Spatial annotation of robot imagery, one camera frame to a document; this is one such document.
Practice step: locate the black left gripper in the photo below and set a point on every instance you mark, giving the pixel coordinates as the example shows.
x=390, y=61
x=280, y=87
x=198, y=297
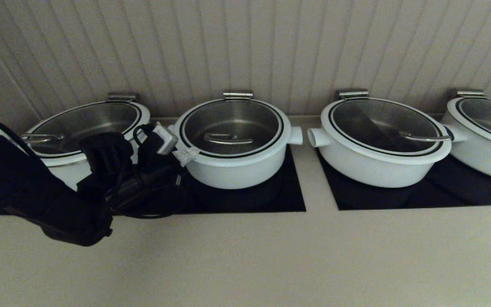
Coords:
x=151, y=183

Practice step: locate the round glass lid white rim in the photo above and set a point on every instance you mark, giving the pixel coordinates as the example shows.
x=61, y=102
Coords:
x=232, y=123

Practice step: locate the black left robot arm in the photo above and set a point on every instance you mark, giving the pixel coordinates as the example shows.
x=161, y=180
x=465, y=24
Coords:
x=28, y=192

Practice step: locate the white round pot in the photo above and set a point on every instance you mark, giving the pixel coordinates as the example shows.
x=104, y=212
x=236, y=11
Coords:
x=237, y=175

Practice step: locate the white oval pot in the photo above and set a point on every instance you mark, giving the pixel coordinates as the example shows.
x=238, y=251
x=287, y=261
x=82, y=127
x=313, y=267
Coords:
x=369, y=175
x=484, y=164
x=68, y=175

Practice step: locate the black glass cooktop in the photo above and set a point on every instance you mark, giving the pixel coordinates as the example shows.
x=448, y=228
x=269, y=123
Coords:
x=441, y=196
x=249, y=200

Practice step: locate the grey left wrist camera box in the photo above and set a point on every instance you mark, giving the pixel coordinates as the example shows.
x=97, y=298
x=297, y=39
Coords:
x=164, y=138

